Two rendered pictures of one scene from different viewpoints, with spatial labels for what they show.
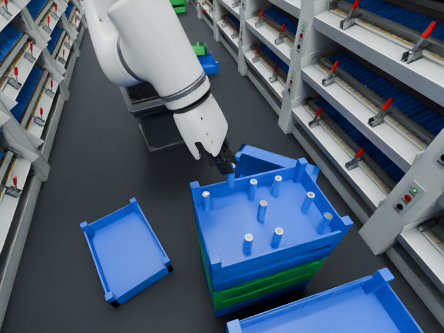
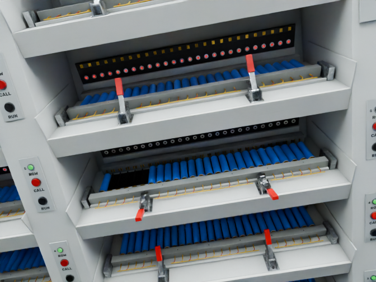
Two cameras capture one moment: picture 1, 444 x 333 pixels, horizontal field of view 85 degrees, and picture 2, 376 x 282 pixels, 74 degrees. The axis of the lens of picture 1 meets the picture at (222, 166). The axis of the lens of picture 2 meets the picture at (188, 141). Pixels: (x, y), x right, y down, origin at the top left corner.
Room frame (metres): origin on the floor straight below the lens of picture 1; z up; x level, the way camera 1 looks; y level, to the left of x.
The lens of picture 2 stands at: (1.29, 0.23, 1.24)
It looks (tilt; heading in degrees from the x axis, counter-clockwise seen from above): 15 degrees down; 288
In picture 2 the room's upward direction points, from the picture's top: 10 degrees counter-clockwise
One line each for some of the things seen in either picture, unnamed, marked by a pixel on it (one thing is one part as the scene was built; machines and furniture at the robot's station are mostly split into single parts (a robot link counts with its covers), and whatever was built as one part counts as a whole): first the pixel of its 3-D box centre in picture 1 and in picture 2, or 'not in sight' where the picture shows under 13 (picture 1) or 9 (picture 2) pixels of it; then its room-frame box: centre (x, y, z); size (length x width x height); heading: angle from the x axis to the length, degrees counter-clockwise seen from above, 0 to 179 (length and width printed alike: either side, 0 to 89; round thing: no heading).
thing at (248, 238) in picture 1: (247, 244); not in sight; (0.23, -0.05, 0.36); 0.02 x 0.02 x 0.06
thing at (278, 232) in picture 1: (276, 238); not in sight; (0.25, -0.12, 0.36); 0.02 x 0.02 x 0.06
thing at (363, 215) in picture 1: (275, 90); not in sight; (1.45, -0.35, 0.02); 2.19 x 0.16 x 0.05; 16
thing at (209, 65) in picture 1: (195, 64); not in sight; (1.81, 0.20, 0.04); 0.30 x 0.20 x 0.08; 106
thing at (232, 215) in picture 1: (263, 211); not in sight; (0.31, -0.10, 0.36); 0.30 x 0.20 x 0.08; 106
